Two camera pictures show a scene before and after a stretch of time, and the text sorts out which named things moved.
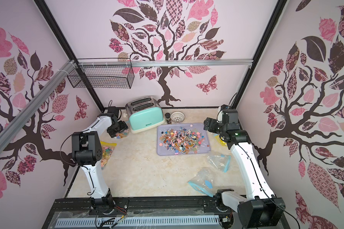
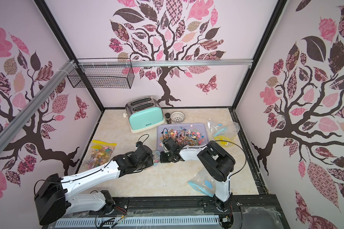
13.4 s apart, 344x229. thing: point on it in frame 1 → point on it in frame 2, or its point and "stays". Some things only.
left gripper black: (123, 127) → (150, 162)
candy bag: (122, 134) → (156, 155)
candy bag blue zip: (202, 180) stays
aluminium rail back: (221, 62) stays
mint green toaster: (144, 112) stays
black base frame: (80, 207) stays
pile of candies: (182, 140) stays
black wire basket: (104, 73) stays
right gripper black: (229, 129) → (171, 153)
